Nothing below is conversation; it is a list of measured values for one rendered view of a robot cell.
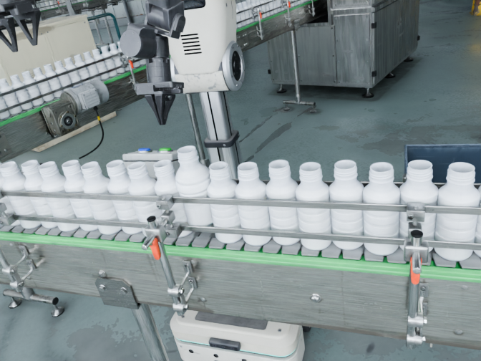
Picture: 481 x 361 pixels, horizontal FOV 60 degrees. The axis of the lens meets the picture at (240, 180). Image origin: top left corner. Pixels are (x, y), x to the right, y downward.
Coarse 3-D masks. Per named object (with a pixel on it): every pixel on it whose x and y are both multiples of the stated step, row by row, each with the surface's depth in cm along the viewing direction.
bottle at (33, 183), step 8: (32, 160) 96; (24, 168) 94; (32, 168) 94; (32, 176) 94; (40, 176) 95; (24, 184) 95; (32, 184) 94; (40, 184) 95; (32, 200) 97; (40, 200) 96; (40, 208) 97; (48, 208) 98; (48, 216) 98; (48, 224) 99; (56, 224) 100
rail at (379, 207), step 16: (16, 192) 95; (32, 192) 93; (48, 192) 92; (336, 208) 71; (352, 208) 70; (368, 208) 69; (384, 208) 68; (400, 208) 67; (432, 208) 65; (448, 208) 64; (464, 208) 64; (480, 208) 63; (96, 224) 92; (112, 224) 90; (128, 224) 89; (144, 224) 87; (336, 240) 74; (352, 240) 73; (368, 240) 72; (384, 240) 71; (400, 240) 70; (432, 240) 68
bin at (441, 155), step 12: (432, 144) 118; (444, 144) 116; (456, 144) 115; (468, 144) 114; (480, 144) 113; (408, 156) 121; (420, 156) 120; (432, 156) 119; (444, 156) 118; (456, 156) 117; (468, 156) 116; (480, 156) 115; (432, 168) 121; (444, 168) 120; (480, 168) 116; (432, 180) 123; (444, 180) 121; (480, 180) 118
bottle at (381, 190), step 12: (372, 168) 69; (384, 168) 70; (372, 180) 68; (384, 180) 67; (372, 192) 69; (384, 192) 68; (396, 192) 68; (372, 216) 70; (384, 216) 69; (396, 216) 70; (372, 228) 71; (384, 228) 70; (396, 228) 71; (372, 252) 74; (384, 252) 73
